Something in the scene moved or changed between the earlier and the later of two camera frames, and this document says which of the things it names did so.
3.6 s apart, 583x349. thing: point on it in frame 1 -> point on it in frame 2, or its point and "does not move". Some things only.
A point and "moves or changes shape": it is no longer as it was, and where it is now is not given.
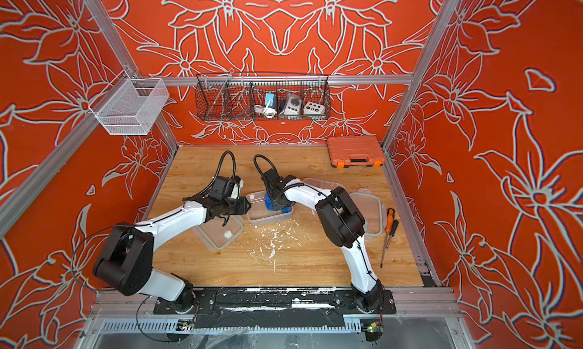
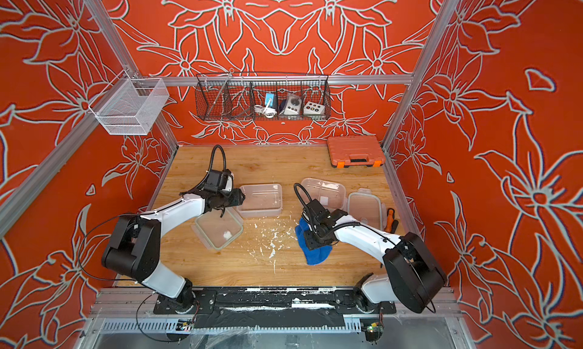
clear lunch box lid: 373,212 does not move
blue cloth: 270,206 -> 316,256
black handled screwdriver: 392,231 does not move
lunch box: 259,214 moves or changes shape
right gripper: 276,206 -> 311,243
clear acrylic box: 130,106 does not move
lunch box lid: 215,234 does not move
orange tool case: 354,150 does not move
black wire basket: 263,97 does not move
